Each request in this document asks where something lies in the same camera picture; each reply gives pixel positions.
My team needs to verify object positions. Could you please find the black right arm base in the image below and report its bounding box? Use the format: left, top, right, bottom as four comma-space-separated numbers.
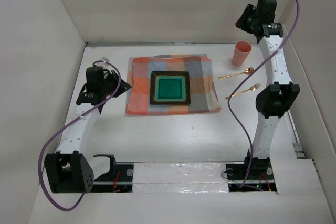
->
221, 163, 277, 193

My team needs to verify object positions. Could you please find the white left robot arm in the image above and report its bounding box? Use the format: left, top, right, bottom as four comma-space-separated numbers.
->
44, 66, 131, 193

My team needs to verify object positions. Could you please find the green square ceramic plate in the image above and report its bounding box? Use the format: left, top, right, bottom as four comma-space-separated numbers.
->
149, 71, 191, 105

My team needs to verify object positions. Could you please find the checkered orange blue cloth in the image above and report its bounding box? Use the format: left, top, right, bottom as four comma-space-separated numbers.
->
125, 54, 221, 115

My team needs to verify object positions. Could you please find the gold spoon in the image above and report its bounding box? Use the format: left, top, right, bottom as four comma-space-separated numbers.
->
218, 67, 255, 80

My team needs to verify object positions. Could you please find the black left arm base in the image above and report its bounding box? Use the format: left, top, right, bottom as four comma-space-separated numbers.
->
91, 163, 134, 193

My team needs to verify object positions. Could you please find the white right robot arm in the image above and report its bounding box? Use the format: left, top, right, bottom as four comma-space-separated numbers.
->
236, 0, 300, 179

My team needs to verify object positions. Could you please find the pink plastic cup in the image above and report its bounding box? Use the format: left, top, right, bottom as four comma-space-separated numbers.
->
232, 41, 252, 67

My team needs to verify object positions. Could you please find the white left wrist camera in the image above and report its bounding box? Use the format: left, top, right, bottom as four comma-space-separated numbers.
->
99, 57, 109, 68

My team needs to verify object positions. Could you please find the gold fork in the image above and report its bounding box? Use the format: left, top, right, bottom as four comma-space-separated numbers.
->
225, 83, 261, 100

